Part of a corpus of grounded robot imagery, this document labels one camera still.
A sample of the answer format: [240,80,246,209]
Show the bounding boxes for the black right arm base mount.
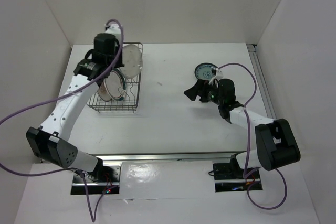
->
[208,163,263,193]

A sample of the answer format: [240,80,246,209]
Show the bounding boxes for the clear round plate stand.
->
[120,44,143,79]

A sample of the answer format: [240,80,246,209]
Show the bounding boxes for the grey wire dish rack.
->
[87,42,143,113]

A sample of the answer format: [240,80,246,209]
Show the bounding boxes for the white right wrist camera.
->
[208,68,223,85]

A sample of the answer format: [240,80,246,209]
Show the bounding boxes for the small blue patterned plate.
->
[194,62,218,81]

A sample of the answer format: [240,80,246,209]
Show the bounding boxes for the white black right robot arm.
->
[184,79,301,178]

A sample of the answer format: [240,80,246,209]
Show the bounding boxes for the white plate green red rings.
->
[103,68,127,102]

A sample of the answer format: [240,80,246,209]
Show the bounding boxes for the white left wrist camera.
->
[104,23,121,36]

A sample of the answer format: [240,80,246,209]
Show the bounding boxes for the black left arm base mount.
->
[70,163,121,195]

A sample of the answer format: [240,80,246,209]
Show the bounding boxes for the white plate orange sunburst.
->
[97,82,112,102]

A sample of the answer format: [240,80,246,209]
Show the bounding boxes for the aluminium front rail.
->
[97,152,235,162]

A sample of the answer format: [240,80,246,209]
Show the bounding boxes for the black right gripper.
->
[184,79,224,106]

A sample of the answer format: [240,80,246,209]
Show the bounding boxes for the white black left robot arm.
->
[26,31,123,182]

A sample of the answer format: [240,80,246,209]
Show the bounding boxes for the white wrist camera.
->
[208,68,223,85]
[104,23,121,36]

